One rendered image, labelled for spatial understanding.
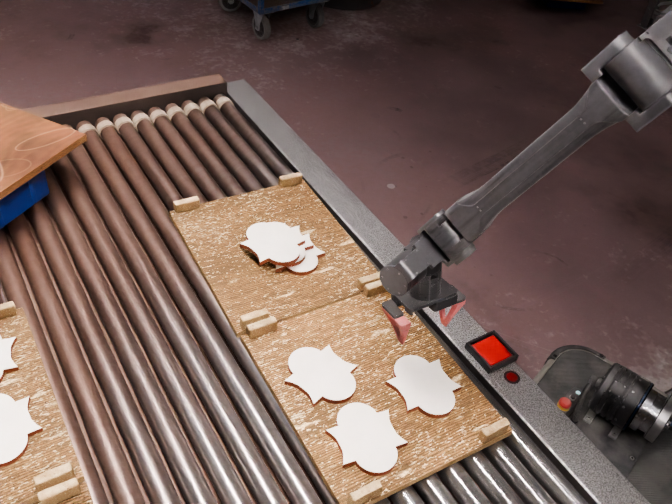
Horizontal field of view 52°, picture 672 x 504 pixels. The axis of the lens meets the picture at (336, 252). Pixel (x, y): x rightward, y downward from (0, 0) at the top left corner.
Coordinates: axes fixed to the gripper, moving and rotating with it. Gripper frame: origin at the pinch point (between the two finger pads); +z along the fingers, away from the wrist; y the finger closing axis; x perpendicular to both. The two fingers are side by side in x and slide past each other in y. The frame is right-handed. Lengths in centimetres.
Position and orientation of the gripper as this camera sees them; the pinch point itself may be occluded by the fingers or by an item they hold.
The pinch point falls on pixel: (422, 330)
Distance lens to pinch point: 130.5
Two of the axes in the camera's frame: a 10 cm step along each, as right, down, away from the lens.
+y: -8.8, 3.0, -3.8
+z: 0.4, 8.3, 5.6
